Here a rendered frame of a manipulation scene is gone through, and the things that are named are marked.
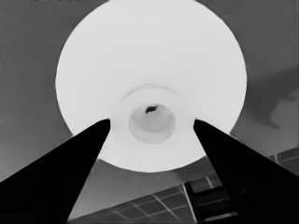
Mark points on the large thick white disc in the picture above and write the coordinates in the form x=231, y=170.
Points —
x=140, y=46

